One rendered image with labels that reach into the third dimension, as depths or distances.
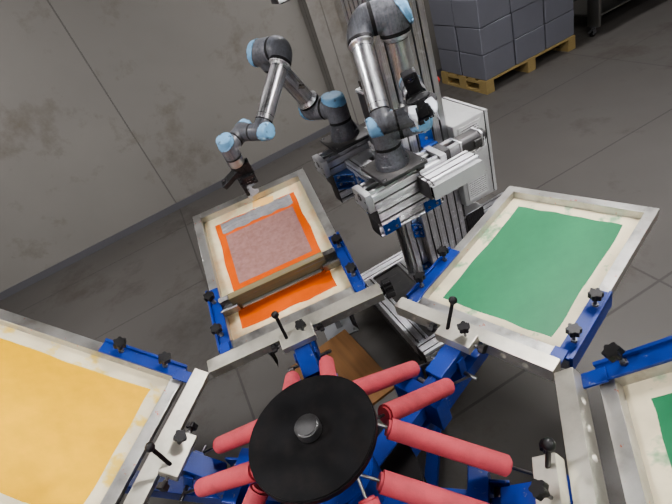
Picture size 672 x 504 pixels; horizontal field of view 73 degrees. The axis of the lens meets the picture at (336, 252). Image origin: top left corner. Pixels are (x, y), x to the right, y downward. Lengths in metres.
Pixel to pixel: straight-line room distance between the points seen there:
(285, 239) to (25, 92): 3.90
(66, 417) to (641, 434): 1.58
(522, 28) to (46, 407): 5.47
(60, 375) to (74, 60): 4.01
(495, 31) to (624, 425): 4.85
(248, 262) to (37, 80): 3.82
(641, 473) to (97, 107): 5.20
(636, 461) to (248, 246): 1.57
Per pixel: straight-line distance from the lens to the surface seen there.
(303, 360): 1.61
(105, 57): 5.40
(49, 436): 1.73
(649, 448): 1.24
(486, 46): 5.61
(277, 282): 1.82
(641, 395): 1.29
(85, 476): 1.66
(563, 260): 1.88
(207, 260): 2.09
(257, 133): 2.00
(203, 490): 1.44
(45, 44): 5.42
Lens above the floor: 2.22
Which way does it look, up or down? 36 degrees down
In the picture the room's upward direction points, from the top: 23 degrees counter-clockwise
